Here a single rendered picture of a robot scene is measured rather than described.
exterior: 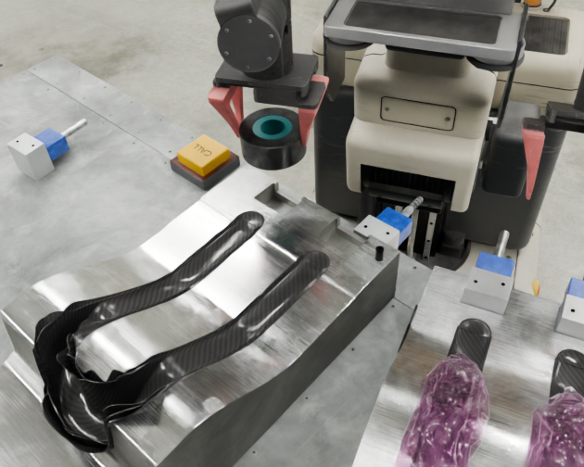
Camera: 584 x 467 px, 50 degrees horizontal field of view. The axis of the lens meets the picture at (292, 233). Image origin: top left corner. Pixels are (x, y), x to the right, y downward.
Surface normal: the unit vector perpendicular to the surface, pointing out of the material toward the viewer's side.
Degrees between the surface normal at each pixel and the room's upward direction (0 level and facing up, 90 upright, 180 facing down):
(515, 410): 26
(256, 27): 89
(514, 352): 0
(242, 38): 89
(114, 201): 0
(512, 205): 90
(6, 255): 0
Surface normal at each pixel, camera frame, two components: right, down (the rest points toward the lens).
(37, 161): 0.80, 0.41
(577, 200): -0.04, -0.68
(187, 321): 0.25, -0.86
